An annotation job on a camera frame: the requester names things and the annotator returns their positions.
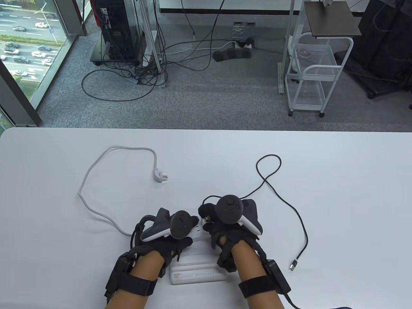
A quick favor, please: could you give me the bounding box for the person's left hand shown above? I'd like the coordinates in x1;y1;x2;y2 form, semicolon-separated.
135;216;200;268

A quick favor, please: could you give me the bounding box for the person's right hand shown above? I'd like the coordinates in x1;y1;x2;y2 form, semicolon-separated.
198;195;261;274

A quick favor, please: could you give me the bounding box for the grey and white controller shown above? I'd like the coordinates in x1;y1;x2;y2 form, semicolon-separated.
215;195;263;237
141;208;191;242

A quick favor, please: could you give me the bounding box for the white power strip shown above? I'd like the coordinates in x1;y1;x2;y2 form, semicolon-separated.
188;223;213;244

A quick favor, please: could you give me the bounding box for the white battery pack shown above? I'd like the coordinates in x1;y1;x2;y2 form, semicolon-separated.
170;260;227;285

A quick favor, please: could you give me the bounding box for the black usb cable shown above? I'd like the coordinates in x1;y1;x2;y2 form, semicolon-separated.
240;154;309;272

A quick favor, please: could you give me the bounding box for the person's right forearm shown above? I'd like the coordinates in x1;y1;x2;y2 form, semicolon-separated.
229;241;285;309

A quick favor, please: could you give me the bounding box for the white rolling cart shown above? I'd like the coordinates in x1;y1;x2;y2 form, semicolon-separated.
286;32;354;118

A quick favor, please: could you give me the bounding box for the black rolling platform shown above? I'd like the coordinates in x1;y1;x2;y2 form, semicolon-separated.
90;42;142;67

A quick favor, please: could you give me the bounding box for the dark window pillar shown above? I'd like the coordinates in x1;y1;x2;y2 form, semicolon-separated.
69;0;88;36
0;59;43;128

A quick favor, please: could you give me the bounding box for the black computer tower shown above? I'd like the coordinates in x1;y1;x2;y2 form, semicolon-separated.
93;0;138;61

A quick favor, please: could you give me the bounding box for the white long table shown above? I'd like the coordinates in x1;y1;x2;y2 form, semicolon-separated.
159;0;304;14

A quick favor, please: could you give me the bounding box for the brown board shelf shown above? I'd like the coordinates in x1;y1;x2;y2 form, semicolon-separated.
304;1;361;38

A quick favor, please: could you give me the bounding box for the black bulky equipment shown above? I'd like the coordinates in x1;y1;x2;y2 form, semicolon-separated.
335;0;412;99

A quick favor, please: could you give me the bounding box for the black glove cable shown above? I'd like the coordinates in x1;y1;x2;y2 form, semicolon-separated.
130;215;161;256
255;247;268;268

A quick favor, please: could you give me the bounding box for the black wrist camera with strap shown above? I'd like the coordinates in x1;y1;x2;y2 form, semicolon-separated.
238;260;292;299
104;252;159;301

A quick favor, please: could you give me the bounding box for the white power cord with plug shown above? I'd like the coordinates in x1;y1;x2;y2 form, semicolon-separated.
78;146;169;237

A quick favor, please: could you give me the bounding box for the silver aluminium frame post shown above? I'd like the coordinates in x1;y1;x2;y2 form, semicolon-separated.
277;0;304;95
139;0;168;89

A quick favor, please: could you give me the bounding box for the tangle of black floor cables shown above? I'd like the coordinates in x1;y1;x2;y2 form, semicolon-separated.
81;0;232;102

